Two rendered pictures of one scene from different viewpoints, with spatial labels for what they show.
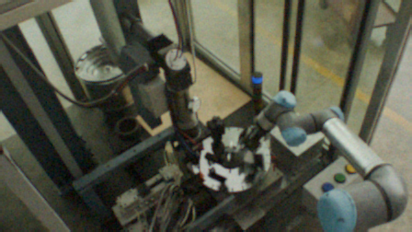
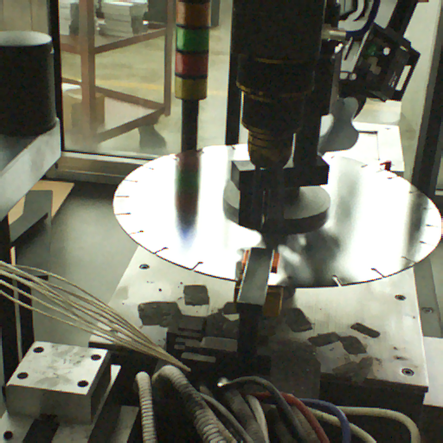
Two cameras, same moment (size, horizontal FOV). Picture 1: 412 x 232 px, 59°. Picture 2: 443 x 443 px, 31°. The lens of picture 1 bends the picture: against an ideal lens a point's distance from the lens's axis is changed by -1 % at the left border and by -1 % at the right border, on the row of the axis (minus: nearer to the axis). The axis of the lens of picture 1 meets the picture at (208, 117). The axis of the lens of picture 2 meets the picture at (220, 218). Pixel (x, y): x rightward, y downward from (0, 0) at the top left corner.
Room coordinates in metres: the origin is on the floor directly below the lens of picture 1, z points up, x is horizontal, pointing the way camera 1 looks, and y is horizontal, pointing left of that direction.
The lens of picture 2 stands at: (0.51, 0.55, 1.29)
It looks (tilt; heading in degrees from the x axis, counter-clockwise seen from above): 26 degrees down; 307
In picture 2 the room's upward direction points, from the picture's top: 3 degrees clockwise
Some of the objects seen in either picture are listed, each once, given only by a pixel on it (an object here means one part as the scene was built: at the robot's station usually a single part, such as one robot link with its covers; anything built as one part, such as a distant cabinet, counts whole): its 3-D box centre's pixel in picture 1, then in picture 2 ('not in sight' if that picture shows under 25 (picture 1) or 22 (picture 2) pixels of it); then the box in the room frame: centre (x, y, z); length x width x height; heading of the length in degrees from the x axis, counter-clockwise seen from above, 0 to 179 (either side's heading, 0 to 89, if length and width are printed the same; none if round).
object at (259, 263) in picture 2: (192, 183); (254, 305); (0.82, 0.10, 0.95); 0.10 x 0.03 x 0.07; 120
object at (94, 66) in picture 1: (114, 87); not in sight; (1.50, 0.47, 0.93); 0.31 x 0.31 x 0.36
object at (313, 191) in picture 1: (334, 185); not in sight; (0.79, -0.49, 0.82); 0.28 x 0.11 x 0.15; 120
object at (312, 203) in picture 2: (230, 156); (277, 191); (0.92, -0.07, 0.96); 0.11 x 0.11 x 0.03
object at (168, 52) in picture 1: (157, 66); not in sight; (0.96, 0.14, 1.45); 0.35 x 0.07 x 0.28; 30
